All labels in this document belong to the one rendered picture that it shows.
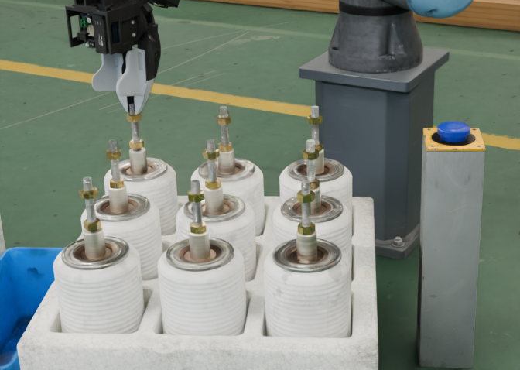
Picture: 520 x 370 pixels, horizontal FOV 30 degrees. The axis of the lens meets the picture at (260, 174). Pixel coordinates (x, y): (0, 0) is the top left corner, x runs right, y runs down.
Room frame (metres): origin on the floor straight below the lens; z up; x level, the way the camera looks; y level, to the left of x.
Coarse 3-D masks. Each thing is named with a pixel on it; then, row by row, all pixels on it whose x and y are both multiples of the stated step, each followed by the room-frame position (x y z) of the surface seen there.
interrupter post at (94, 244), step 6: (102, 228) 0.97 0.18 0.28; (84, 234) 0.96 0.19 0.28; (90, 234) 0.95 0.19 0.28; (96, 234) 0.95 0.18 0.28; (102, 234) 0.96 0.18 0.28; (84, 240) 0.96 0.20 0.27; (90, 240) 0.95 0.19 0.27; (96, 240) 0.95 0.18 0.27; (102, 240) 0.96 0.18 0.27; (90, 246) 0.95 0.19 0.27; (96, 246) 0.95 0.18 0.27; (102, 246) 0.96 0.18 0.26; (90, 252) 0.95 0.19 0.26; (96, 252) 0.95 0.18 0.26; (102, 252) 0.96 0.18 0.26; (96, 258) 0.95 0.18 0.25
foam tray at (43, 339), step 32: (352, 224) 1.21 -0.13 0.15; (256, 256) 1.11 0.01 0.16; (352, 256) 1.09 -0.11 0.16; (256, 288) 1.00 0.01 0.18; (352, 288) 0.99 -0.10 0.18; (32, 320) 0.94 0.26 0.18; (160, 320) 0.95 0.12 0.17; (256, 320) 0.92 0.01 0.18; (352, 320) 0.98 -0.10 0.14; (32, 352) 0.89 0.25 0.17; (64, 352) 0.89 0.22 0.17; (96, 352) 0.89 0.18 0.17; (128, 352) 0.88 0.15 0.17; (160, 352) 0.88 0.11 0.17; (192, 352) 0.87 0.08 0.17; (224, 352) 0.87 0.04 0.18; (256, 352) 0.87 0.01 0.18; (288, 352) 0.86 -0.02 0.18; (320, 352) 0.86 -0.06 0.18; (352, 352) 0.86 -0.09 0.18
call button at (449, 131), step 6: (438, 126) 1.11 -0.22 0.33; (444, 126) 1.11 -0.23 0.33; (450, 126) 1.11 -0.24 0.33; (456, 126) 1.11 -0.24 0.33; (462, 126) 1.11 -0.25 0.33; (468, 126) 1.11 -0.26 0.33; (438, 132) 1.11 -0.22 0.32; (444, 132) 1.10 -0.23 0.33; (450, 132) 1.09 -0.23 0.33; (456, 132) 1.09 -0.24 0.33; (462, 132) 1.09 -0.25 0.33; (468, 132) 1.10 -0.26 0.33; (444, 138) 1.10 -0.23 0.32; (450, 138) 1.10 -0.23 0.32; (456, 138) 1.09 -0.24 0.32; (462, 138) 1.10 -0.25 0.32
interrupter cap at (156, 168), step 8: (128, 160) 1.23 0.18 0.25; (152, 160) 1.23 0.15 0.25; (160, 160) 1.22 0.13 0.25; (120, 168) 1.20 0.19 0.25; (128, 168) 1.21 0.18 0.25; (152, 168) 1.20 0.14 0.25; (160, 168) 1.20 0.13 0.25; (120, 176) 1.17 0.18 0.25; (128, 176) 1.17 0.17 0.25; (136, 176) 1.17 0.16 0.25; (144, 176) 1.17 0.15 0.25; (152, 176) 1.17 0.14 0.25
